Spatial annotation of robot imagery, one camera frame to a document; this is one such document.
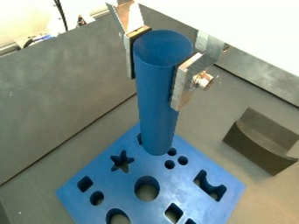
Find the blue shape sorting board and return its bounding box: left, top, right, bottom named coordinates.
left=57, top=126, right=246, bottom=224

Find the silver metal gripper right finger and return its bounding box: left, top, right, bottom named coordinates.
left=171, top=31, right=226, bottom=111

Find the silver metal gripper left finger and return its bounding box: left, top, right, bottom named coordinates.
left=107, top=2, right=151, bottom=80

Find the dark grey curved block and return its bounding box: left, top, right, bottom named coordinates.
left=223, top=108, right=299, bottom=176

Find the blue round cylinder peg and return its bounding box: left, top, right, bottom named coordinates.
left=134, top=30, right=193, bottom=156

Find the black cable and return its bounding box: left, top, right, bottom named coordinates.
left=54, top=0, right=70, bottom=32

